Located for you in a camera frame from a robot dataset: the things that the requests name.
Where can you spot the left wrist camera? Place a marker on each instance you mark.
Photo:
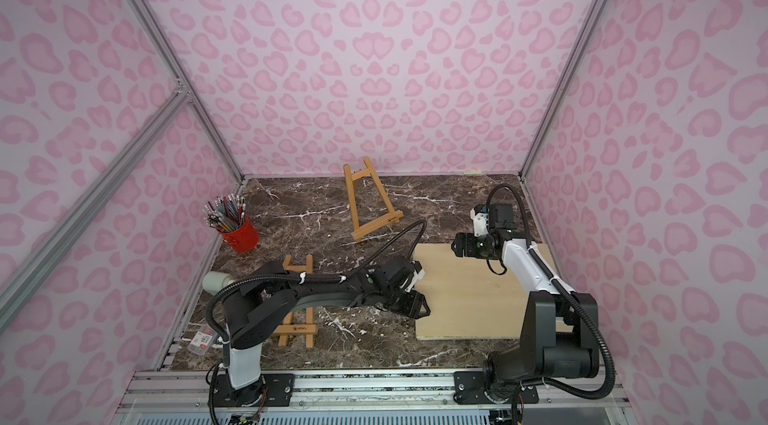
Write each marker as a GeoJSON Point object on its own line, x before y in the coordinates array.
{"type": "Point", "coordinates": [417, 274]}

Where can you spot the white glue bottle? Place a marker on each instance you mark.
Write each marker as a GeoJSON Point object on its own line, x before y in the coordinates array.
{"type": "Point", "coordinates": [215, 281]}

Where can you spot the red metal bucket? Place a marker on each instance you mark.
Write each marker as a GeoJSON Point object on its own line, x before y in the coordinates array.
{"type": "Point", "coordinates": [243, 240]}

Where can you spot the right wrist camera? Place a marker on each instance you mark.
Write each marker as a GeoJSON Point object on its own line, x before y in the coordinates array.
{"type": "Point", "coordinates": [479, 216]}

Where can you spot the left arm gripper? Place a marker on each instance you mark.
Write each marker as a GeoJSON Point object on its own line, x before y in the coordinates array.
{"type": "Point", "coordinates": [407, 300]}

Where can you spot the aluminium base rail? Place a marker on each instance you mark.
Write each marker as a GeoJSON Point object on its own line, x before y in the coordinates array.
{"type": "Point", "coordinates": [367, 396]}

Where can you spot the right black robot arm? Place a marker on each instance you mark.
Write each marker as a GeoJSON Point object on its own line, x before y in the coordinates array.
{"type": "Point", "coordinates": [559, 338]}

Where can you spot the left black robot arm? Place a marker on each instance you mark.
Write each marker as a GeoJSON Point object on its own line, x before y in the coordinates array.
{"type": "Point", "coordinates": [246, 312]}

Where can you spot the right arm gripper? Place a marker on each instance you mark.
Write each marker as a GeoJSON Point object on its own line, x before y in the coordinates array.
{"type": "Point", "coordinates": [466, 245]}

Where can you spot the coloured pencils bundle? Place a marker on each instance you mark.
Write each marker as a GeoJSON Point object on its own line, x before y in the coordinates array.
{"type": "Point", "coordinates": [226, 214]}

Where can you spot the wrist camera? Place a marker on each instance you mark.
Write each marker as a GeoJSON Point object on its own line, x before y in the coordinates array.
{"type": "Point", "coordinates": [417, 274]}
{"type": "Point", "coordinates": [479, 216]}

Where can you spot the small clear plastic packet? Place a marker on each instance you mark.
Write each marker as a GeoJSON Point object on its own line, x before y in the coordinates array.
{"type": "Point", "coordinates": [203, 340]}

